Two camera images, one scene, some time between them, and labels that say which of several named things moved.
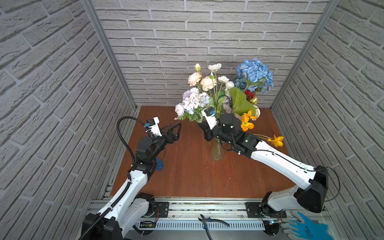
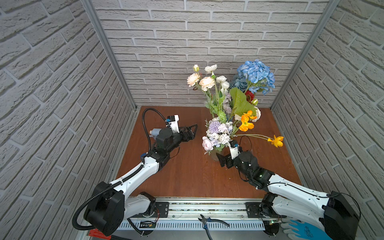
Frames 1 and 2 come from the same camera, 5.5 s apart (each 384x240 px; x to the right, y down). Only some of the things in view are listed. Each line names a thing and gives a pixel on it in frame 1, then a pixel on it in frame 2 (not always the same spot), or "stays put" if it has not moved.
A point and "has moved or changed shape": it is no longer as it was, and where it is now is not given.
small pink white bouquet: [190, 107] has moved or changed shape
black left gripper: [175, 137] to [188, 137]
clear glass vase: [217, 152] stays put
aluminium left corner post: [89, 5] stays put
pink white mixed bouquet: [227, 104] stays put
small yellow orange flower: [277, 141] stays put
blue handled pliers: [205, 220] stays put
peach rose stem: [196, 78] stays put
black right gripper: [208, 132] to [222, 160]
